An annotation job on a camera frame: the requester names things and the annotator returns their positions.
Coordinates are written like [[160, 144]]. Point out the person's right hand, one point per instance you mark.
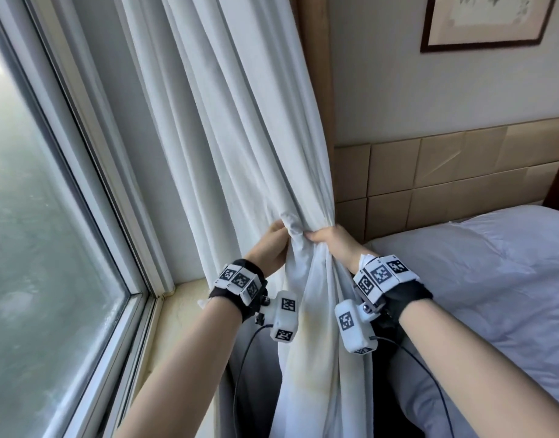
[[338, 246]]

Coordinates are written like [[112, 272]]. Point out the person's left forearm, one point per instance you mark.
[[183, 378]]

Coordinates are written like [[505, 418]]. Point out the beige window sill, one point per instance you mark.
[[188, 305]]

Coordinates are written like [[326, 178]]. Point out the black marker wristband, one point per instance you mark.
[[238, 282], [389, 280]]

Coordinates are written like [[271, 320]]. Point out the brown curtain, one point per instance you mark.
[[313, 63]]

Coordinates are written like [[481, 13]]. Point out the white duvet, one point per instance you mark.
[[526, 333]]

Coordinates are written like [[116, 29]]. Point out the person's right forearm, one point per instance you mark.
[[471, 360]]

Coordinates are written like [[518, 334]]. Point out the glass window with frame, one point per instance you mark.
[[33, 223]]

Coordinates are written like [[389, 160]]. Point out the white curtain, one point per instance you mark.
[[252, 132]]

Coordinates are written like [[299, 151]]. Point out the dark framed picture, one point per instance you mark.
[[489, 18]]

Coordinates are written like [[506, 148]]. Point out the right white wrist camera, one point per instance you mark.
[[352, 326]]

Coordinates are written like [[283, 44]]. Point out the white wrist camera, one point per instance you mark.
[[352, 326], [284, 317]]

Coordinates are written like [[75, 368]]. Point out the right black marker wristband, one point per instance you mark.
[[389, 280]]

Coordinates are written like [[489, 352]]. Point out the left black marker wristband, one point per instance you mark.
[[238, 282]]

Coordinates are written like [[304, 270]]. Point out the person's left hand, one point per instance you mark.
[[270, 248]]

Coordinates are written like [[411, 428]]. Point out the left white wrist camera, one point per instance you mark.
[[284, 317]]

